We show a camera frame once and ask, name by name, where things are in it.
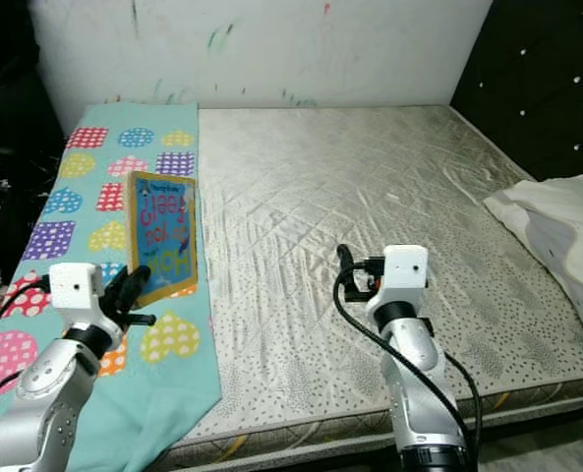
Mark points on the beige quilted mattress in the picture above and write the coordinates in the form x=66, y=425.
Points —
x=350, y=216

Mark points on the white pillow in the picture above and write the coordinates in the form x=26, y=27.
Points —
x=556, y=226

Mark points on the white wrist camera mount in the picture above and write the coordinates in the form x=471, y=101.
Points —
x=404, y=268
x=77, y=290

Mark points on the black tufted headboard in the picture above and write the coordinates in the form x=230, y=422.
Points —
x=537, y=79

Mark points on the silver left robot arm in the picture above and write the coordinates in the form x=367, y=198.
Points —
x=50, y=403

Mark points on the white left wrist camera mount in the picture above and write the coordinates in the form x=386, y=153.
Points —
x=77, y=290

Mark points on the teal blanket with colourful shapes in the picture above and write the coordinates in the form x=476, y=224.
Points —
x=173, y=393

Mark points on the black bag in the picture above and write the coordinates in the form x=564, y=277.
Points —
x=16, y=206

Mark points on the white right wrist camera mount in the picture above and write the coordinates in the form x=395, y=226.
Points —
x=404, y=268

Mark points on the blue yellow-edged children's book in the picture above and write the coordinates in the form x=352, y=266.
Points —
x=163, y=236

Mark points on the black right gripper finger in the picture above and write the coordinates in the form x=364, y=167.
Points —
x=343, y=267

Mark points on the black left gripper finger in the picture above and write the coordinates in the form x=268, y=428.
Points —
x=112, y=287
x=136, y=285

